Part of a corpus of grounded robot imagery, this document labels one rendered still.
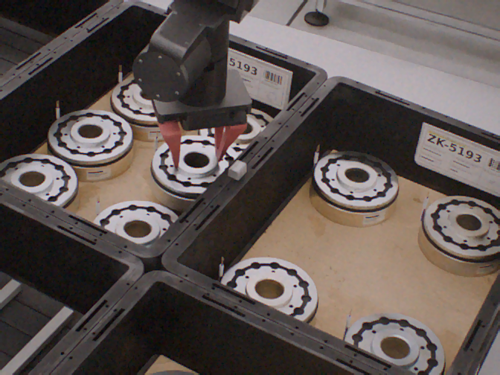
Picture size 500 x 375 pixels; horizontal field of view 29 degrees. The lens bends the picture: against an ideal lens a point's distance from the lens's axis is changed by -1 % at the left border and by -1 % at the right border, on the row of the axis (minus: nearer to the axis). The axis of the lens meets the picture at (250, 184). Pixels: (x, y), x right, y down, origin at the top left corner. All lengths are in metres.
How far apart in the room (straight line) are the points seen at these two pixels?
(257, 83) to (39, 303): 0.42
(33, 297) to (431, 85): 0.85
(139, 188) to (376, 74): 0.61
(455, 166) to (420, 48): 1.95
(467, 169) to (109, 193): 0.42
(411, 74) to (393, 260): 0.61
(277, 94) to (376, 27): 1.96
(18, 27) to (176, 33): 0.56
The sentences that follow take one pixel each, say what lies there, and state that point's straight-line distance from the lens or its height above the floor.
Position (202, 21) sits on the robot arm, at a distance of 0.94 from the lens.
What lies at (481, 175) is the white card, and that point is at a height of 0.88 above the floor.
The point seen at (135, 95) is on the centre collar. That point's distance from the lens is 1.24.
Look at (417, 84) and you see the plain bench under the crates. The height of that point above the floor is 0.70.
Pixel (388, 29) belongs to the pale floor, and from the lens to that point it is 3.19.
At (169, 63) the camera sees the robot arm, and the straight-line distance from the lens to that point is 0.92.
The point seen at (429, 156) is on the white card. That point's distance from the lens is 1.19.
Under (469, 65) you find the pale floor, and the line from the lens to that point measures 3.09.
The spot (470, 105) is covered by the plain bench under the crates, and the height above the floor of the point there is 0.70.
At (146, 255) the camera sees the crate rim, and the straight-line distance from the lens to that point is 0.93.
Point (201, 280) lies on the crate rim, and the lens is 0.91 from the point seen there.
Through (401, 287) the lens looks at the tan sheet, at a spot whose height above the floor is 0.83.
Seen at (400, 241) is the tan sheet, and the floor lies 0.83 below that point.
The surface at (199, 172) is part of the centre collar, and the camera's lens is 1.10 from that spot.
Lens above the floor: 1.58
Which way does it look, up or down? 40 degrees down
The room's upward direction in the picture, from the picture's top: 7 degrees clockwise
